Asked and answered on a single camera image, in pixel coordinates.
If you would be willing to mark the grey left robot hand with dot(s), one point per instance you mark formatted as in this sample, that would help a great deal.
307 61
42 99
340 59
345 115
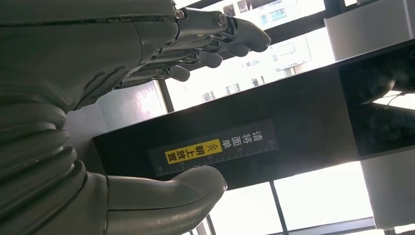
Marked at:
81 48

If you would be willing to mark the black yellow ruler label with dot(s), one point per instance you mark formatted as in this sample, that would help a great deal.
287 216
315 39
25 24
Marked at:
194 155

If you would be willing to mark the dark window frame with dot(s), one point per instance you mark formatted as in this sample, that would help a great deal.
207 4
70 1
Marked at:
301 27

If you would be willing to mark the black inbound scanner machine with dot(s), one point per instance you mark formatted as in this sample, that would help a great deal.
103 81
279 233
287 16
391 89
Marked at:
291 107

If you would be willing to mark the dark machine screen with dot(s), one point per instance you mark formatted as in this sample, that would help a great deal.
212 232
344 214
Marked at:
373 129

